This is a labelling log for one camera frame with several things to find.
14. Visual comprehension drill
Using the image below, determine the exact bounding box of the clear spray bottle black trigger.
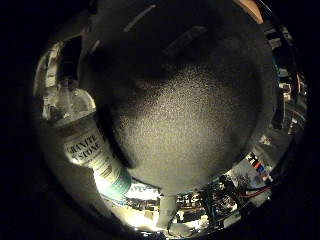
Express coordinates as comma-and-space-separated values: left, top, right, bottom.
41, 78, 133, 201

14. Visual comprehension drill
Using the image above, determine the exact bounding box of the red and black cable bundle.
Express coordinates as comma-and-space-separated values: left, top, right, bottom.
238, 181, 279, 199

